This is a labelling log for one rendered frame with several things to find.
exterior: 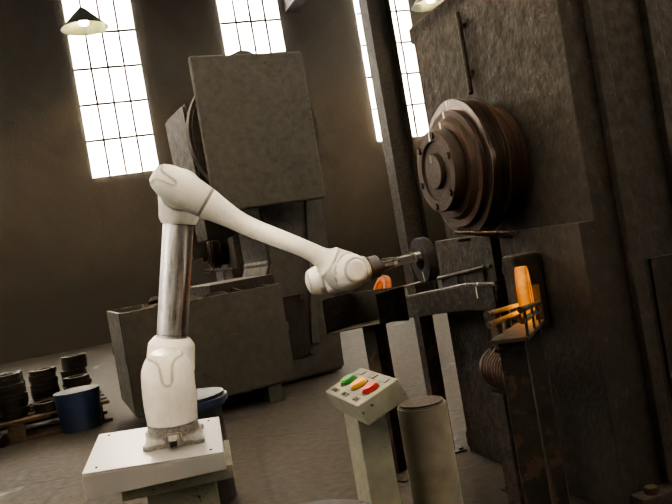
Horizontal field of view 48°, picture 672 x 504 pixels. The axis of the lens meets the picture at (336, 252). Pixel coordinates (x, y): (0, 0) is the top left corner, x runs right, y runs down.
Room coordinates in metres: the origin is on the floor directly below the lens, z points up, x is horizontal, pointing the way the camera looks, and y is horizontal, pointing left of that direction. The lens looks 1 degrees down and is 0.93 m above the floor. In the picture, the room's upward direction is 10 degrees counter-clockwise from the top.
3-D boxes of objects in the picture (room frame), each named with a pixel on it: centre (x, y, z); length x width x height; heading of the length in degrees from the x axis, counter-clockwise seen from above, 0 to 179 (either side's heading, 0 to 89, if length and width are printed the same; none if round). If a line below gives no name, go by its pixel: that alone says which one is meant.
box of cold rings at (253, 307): (5.00, 1.01, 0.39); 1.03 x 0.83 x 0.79; 112
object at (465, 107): (2.59, -0.49, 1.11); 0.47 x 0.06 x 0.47; 18
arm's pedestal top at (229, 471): (2.30, 0.59, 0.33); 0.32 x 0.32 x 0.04; 10
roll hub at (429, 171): (2.56, -0.40, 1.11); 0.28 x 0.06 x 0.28; 18
